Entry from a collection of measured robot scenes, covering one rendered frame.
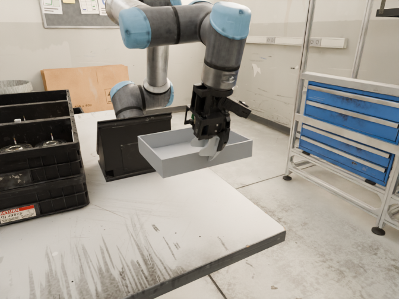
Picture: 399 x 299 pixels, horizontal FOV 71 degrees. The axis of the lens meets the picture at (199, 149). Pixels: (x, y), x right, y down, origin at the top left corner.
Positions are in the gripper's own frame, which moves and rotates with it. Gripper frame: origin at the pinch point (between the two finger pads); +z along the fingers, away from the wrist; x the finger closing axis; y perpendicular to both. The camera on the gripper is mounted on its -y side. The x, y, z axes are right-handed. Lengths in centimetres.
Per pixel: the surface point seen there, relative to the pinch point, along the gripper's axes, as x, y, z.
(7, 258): -10, 50, 27
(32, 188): -25, 42, 20
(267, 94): -195, -240, 110
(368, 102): -31, -144, 23
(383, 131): -15, -143, 33
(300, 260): 7, -77, 96
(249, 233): 14.3, -8.0, 20.4
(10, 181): -27, 46, 17
